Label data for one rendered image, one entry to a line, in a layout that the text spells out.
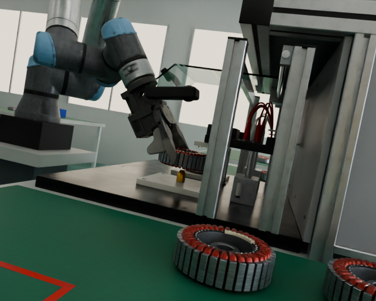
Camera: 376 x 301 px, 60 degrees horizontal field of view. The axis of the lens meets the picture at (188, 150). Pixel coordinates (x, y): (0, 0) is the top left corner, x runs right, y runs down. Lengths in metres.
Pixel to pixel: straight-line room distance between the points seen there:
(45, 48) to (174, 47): 5.14
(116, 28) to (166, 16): 5.35
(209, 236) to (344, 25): 0.34
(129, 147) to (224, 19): 2.73
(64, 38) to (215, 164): 0.50
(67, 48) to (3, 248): 0.54
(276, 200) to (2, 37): 7.48
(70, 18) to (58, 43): 0.09
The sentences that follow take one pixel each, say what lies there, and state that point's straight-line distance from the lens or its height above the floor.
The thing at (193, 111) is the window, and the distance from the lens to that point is 5.60.
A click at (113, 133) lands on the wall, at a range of 6.10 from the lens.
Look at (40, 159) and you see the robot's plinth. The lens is 1.08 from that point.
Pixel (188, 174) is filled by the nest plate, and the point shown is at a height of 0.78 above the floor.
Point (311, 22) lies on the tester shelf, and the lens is 0.52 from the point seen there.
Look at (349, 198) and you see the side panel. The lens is 0.52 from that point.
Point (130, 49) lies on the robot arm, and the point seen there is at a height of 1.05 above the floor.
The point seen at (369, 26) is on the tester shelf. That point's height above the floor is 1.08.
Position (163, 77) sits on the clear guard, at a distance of 0.90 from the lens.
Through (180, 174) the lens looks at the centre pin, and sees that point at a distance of 0.73.
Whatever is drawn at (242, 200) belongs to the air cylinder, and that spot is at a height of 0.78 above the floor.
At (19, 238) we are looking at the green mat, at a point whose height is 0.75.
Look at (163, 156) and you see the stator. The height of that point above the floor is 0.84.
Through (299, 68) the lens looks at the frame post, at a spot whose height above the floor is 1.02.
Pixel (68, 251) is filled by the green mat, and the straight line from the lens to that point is 0.39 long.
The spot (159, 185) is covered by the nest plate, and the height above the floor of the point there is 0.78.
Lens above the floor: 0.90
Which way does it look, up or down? 4 degrees down
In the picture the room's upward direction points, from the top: 10 degrees clockwise
